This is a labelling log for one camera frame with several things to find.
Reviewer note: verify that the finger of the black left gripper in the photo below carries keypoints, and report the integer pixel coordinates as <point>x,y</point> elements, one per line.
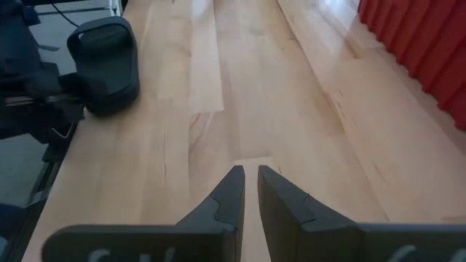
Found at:
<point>73,84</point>
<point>69,109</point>

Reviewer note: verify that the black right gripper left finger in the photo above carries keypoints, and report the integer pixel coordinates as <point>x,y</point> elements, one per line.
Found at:
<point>211,240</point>

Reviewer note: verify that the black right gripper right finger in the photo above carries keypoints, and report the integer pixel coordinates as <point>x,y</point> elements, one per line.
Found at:
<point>291,233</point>

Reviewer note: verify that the red ribbed plastic bin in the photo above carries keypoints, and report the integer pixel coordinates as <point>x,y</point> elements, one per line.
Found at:
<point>429,47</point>

